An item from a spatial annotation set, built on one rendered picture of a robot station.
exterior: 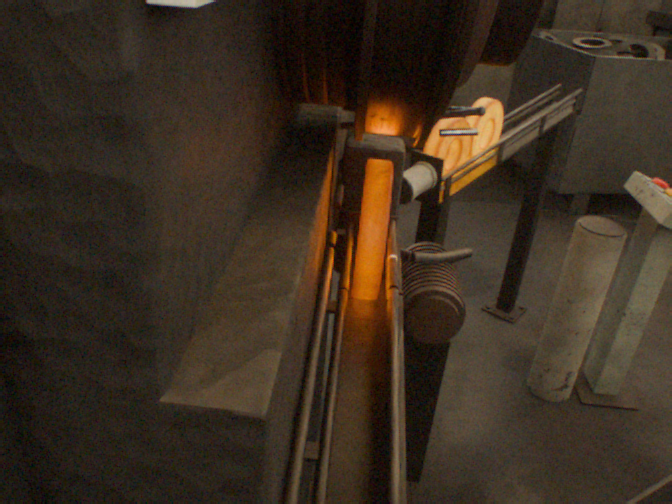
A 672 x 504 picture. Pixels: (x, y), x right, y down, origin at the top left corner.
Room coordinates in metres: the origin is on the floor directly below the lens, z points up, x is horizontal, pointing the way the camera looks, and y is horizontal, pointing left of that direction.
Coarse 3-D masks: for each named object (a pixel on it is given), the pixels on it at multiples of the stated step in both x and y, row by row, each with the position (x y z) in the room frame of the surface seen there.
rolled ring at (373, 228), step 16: (368, 160) 0.71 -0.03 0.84; (384, 160) 0.72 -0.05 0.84; (368, 176) 0.67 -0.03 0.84; (384, 176) 0.67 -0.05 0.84; (368, 192) 0.65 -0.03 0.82; (384, 192) 0.65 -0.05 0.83; (368, 208) 0.63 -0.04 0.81; (384, 208) 0.63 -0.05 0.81; (368, 224) 0.62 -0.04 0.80; (384, 224) 0.62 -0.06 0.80; (368, 240) 0.61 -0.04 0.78; (384, 240) 0.61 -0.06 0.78; (368, 256) 0.61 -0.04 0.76; (368, 272) 0.61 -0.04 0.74; (368, 288) 0.62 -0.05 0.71
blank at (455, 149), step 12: (444, 120) 1.18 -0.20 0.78; (456, 120) 1.18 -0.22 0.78; (432, 132) 1.16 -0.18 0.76; (432, 144) 1.15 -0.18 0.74; (444, 144) 1.15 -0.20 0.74; (456, 144) 1.22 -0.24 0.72; (468, 144) 1.24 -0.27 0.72; (444, 156) 1.16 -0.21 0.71; (456, 156) 1.22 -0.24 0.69; (444, 168) 1.17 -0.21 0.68
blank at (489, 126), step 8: (480, 104) 1.30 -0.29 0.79; (488, 104) 1.30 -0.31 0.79; (496, 104) 1.33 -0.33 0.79; (488, 112) 1.30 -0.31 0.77; (496, 112) 1.33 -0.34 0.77; (472, 120) 1.27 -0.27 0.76; (480, 120) 1.27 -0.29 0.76; (488, 120) 1.31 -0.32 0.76; (496, 120) 1.34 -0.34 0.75; (480, 128) 1.28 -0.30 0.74; (488, 128) 1.35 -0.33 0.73; (496, 128) 1.35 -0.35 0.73; (472, 136) 1.26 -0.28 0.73; (480, 136) 1.29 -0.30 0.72; (488, 136) 1.34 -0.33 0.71; (496, 136) 1.36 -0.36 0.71; (472, 144) 1.26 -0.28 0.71; (480, 144) 1.33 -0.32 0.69; (488, 144) 1.33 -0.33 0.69; (472, 152) 1.26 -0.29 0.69; (488, 152) 1.34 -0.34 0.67
